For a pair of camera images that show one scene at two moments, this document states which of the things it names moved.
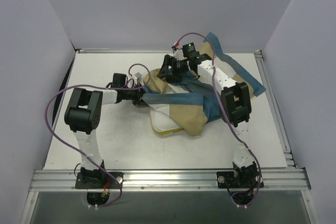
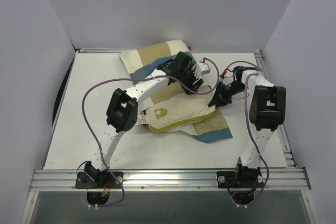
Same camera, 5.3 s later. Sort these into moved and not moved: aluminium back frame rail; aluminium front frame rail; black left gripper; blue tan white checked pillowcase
Moved: blue tan white checked pillowcase; black left gripper
Not moved: aluminium front frame rail; aluminium back frame rail
